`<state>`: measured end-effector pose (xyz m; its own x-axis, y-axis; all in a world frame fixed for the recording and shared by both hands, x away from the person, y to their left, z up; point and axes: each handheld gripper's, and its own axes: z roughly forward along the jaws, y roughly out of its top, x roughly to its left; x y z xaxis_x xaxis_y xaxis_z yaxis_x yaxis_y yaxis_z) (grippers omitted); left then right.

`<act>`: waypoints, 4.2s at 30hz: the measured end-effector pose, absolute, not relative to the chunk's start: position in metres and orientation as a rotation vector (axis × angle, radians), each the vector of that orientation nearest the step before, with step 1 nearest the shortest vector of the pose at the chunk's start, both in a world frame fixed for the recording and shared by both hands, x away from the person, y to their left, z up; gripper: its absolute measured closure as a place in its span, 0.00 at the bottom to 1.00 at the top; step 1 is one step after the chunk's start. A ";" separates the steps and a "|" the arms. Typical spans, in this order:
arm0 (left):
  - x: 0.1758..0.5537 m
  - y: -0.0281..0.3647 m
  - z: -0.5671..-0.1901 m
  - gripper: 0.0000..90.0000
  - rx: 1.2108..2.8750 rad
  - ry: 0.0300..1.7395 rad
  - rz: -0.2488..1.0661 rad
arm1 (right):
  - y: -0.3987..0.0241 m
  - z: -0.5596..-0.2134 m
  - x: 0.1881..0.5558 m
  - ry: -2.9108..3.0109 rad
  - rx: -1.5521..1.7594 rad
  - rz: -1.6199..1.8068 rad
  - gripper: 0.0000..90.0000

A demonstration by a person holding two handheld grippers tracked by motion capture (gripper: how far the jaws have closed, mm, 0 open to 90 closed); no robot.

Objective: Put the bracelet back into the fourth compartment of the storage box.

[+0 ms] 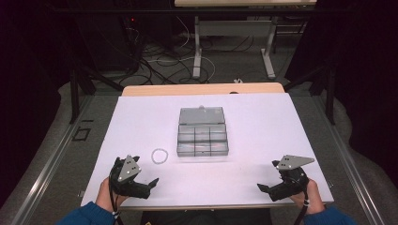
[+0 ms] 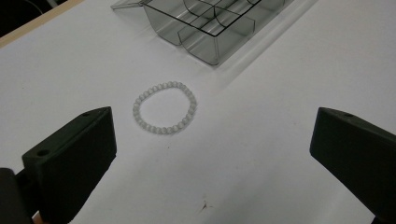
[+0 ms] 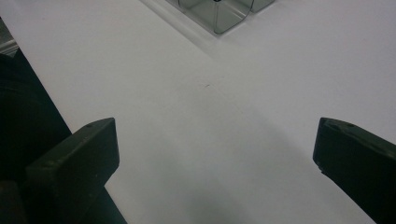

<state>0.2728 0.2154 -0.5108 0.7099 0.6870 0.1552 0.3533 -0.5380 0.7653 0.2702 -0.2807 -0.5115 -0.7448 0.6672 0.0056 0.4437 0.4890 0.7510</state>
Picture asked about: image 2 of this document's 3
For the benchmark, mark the clear grey compartment box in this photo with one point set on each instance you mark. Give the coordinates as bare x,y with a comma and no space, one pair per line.
199,34

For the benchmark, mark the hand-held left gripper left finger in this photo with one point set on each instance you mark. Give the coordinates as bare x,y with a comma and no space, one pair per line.
71,161

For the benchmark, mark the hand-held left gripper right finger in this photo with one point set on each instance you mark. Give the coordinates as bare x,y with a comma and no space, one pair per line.
358,149

